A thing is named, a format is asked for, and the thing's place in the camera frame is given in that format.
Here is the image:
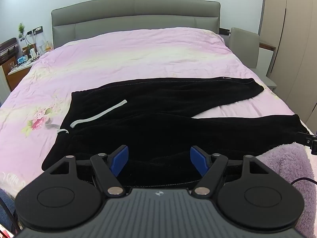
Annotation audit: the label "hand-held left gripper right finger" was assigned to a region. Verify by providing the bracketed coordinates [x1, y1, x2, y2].
[190, 145, 271, 196]

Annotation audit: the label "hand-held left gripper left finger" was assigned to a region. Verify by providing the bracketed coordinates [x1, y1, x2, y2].
[47, 145, 129, 196]

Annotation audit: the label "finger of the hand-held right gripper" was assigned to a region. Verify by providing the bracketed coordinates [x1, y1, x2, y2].
[295, 131, 317, 155]

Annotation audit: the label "black pants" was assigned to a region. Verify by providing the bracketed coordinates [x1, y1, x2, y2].
[41, 77, 309, 187]

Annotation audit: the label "purple fluffy blanket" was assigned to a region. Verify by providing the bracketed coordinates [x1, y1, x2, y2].
[255, 142, 317, 228]

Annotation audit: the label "white desk with wooden top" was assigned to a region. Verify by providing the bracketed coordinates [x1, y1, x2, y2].
[258, 41, 276, 77]

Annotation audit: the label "beige wardrobe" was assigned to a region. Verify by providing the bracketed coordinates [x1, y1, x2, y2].
[258, 0, 317, 129]

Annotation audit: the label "pink floral bed cover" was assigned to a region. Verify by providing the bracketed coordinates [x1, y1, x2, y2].
[0, 27, 315, 196]

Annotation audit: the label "grey chair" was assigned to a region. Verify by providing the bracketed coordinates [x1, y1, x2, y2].
[229, 27, 277, 91]

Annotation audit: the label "wooden nightstand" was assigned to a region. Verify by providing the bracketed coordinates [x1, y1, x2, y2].
[6, 61, 34, 91]

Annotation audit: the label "grey upholstered bed headboard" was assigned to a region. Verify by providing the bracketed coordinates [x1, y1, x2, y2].
[51, 0, 221, 49]

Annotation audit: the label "small potted plant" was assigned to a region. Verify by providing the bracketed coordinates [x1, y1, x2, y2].
[17, 23, 27, 41]

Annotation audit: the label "black cable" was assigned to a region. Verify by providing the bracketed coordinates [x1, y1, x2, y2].
[290, 177, 317, 186]

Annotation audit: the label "black wall socket panel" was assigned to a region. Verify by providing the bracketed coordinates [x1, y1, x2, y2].
[26, 26, 44, 36]

